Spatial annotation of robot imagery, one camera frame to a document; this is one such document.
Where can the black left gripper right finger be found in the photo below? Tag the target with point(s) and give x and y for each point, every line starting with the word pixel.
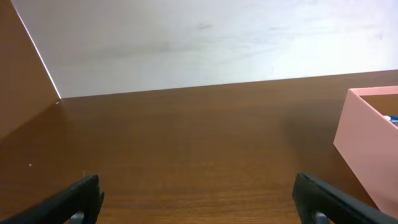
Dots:
pixel 319 202

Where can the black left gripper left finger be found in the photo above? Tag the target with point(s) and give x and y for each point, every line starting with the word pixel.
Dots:
pixel 84 197

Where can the pink cardboard box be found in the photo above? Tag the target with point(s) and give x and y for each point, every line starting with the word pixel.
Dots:
pixel 367 141

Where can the red toy truck grey front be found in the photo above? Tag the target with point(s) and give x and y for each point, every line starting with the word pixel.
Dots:
pixel 392 119

